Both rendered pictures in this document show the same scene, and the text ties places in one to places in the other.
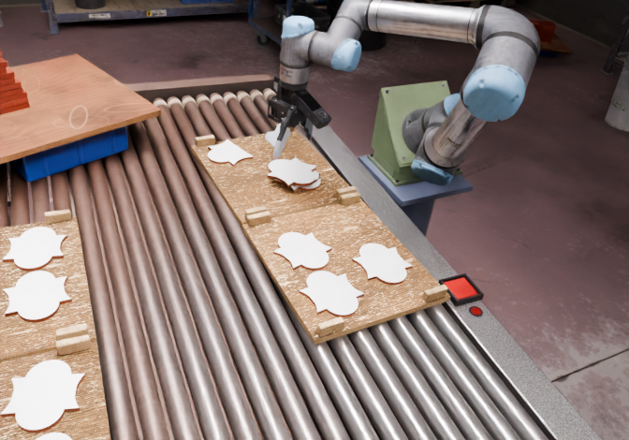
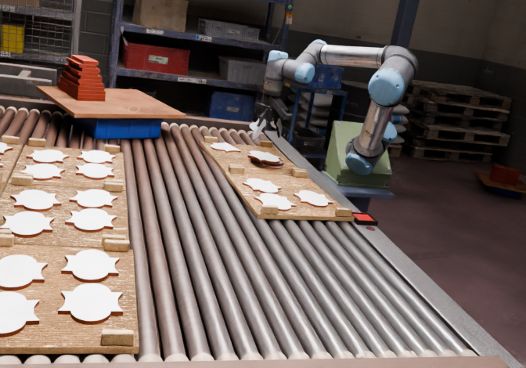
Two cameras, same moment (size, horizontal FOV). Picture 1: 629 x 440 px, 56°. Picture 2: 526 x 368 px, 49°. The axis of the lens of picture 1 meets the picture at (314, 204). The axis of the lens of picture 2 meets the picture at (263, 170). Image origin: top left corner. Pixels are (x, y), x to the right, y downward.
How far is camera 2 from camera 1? 96 cm
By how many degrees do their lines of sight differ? 20
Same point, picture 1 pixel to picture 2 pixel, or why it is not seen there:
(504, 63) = (391, 67)
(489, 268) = not seen: hidden behind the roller
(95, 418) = (120, 211)
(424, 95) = not seen: hidden behind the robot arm
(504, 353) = (382, 244)
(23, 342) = (84, 184)
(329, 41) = (294, 63)
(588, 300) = (513, 351)
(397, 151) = (340, 160)
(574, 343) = not seen: outside the picture
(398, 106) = (344, 133)
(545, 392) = (403, 261)
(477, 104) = (376, 92)
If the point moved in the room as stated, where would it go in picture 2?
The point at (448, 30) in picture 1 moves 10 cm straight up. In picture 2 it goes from (365, 59) to (372, 31)
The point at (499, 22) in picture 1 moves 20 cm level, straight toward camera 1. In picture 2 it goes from (393, 51) to (377, 52)
